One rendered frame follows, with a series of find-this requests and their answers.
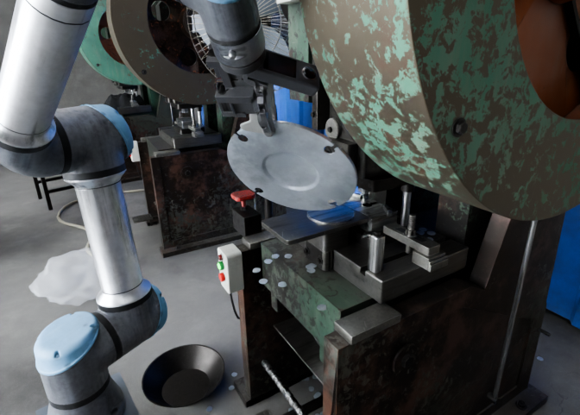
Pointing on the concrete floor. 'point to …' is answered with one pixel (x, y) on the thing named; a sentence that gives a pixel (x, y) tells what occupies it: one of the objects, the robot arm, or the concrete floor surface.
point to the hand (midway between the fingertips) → (274, 128)
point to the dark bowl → (183, 375)
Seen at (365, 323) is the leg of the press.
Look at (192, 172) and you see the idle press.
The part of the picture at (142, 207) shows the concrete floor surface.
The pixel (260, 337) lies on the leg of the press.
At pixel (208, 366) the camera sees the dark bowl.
